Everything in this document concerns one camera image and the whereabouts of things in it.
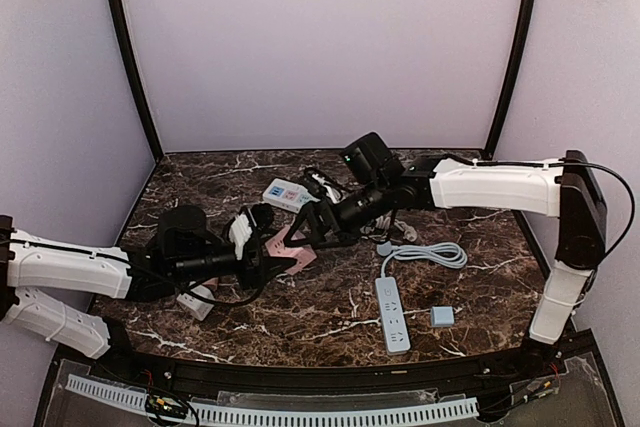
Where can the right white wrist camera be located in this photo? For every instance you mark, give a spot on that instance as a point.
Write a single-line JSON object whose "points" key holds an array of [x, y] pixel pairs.
{"points": [[320, 185]]}

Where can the pink cube socket adapter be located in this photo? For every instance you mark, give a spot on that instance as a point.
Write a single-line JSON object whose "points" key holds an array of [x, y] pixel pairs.
{"points": [[303, 256]]}

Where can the small pink charger plug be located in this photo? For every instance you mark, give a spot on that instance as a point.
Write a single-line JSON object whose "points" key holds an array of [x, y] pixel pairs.
{"points": [[212, 283]]}

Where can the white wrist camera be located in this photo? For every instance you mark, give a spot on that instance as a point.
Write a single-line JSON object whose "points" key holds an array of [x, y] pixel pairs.
{"points": [[320, 185], [240, 234]]}

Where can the left black frame post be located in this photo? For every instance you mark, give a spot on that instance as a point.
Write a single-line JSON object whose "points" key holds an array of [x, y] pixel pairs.
{"points": [[129, 61]]}

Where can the black front table rail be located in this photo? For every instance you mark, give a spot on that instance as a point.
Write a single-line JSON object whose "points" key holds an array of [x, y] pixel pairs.
{"points": [[487, 377]]}

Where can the white multicolour power strip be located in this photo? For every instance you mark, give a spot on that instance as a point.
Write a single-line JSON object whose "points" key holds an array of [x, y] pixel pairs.
{"points": [[287, 195]]}

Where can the small blue charger plug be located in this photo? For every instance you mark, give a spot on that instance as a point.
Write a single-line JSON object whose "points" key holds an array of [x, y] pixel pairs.
{"points": [[442, 316]]}

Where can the white slotted cable duct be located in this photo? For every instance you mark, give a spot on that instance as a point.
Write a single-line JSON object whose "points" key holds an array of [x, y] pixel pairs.
{"points": [[134, 400]]}

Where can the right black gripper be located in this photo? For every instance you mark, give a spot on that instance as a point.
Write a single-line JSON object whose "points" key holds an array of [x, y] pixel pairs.
{"points": [[327, 220]]}

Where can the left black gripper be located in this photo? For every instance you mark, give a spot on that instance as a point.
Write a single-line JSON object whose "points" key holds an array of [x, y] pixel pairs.
{"points": [[252, 261]]}

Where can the right black frame post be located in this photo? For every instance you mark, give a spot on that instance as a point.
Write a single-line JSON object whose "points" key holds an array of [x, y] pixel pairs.
{"points": [[513, 65]]}

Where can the light blue power strip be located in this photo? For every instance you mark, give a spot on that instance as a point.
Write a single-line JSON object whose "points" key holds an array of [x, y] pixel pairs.
{"points": [[396, 337]]}

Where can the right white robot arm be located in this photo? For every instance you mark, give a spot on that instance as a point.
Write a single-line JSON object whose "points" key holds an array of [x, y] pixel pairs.
{"points": [[564, 189]]}

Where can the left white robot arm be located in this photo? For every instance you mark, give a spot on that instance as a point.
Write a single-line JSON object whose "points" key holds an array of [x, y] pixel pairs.
{"points": [[29, 264]]}

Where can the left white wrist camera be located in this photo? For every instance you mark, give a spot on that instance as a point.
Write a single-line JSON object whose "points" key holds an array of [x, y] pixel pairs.
{"points": [[240, 234]]}

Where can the white cube socket adapter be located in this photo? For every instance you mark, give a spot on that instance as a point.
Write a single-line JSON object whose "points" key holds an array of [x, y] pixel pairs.
{"points": [[197, 308]]}

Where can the black frame post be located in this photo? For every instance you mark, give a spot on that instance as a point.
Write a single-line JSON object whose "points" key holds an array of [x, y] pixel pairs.
{"points": [[513, 65], [129, 61]]}

